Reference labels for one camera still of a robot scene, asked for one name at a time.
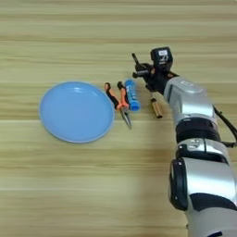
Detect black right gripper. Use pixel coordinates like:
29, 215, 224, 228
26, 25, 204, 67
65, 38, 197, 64
131, 62, 181, 95

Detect orange and black pliers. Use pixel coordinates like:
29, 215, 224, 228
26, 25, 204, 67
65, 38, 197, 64
104, 81, 133, 131

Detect screwdriver with amber handle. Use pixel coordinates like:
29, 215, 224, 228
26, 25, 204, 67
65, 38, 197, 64
149, 97, 164, 119

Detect black box with white label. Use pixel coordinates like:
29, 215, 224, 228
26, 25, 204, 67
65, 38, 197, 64
149, 46, 174, 73

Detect round blue plate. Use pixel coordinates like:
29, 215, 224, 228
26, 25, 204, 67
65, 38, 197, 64
39, 81, 116, 144

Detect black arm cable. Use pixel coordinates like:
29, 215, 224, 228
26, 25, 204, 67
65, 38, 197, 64
212, 105, 237, 148

